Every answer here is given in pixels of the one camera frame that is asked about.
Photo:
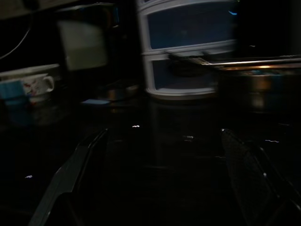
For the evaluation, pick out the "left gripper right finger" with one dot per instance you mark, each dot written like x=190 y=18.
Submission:
x=254 y=188

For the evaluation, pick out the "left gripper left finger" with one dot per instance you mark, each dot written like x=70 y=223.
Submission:
x=63 y=183

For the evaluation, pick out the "flat blue cloth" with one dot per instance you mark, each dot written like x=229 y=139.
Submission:
x=95 y=102

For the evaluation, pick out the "white floral mug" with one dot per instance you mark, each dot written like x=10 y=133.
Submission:
x=37 y=87

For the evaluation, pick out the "steel bowl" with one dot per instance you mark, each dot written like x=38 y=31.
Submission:
x=247 y=87

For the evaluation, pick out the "blue box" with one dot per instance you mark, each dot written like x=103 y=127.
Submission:
x=11 y=91

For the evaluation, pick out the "small steel dish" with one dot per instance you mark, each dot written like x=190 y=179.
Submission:
x=117 y=93

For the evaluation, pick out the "white tray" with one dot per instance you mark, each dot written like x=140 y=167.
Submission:
x=23 y=70

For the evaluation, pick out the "pale grey box appliance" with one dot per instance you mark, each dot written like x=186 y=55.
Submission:
x=82 y=47

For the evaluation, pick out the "white plastic drawer tower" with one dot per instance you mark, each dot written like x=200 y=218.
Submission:
x=188 y=33

